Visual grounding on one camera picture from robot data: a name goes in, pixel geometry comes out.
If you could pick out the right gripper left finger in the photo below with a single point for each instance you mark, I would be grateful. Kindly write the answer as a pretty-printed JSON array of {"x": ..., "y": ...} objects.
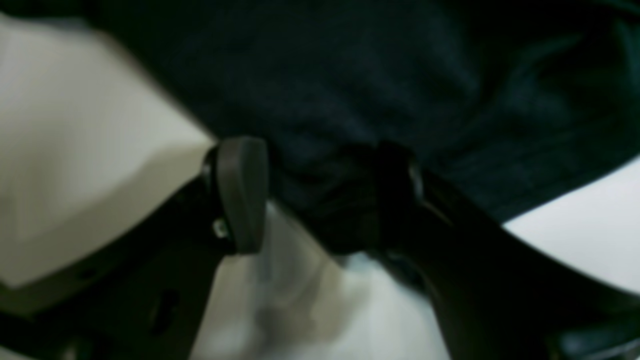
[{"x": 143, "y": 297}]

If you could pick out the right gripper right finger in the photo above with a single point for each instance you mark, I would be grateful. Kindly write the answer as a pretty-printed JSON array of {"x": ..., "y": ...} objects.
[{"x": 495, "y": 297}]

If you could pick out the black t-shirt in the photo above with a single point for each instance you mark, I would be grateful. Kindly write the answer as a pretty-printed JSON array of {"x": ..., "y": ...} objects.
[{"x": 514, "y": 102}]

